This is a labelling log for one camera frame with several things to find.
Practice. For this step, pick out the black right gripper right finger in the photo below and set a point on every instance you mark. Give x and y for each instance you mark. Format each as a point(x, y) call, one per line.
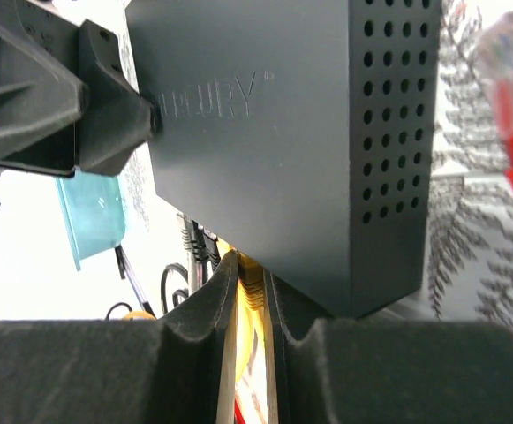
point(322, 369)

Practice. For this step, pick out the teal transparent plastic tray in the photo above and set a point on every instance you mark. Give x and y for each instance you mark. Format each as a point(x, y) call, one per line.
point(93, 213)

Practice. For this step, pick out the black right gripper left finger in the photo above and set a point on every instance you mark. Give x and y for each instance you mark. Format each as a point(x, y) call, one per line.
point(177, 369)

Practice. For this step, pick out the floral tablecloth mat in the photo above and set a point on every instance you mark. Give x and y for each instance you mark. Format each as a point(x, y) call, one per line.
point(468, 256)

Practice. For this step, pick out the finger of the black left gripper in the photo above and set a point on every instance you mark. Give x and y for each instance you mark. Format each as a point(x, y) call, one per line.
point(65, 103)

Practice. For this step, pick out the black network switch box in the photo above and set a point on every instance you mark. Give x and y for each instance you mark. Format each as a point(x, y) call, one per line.
point(300, 132)

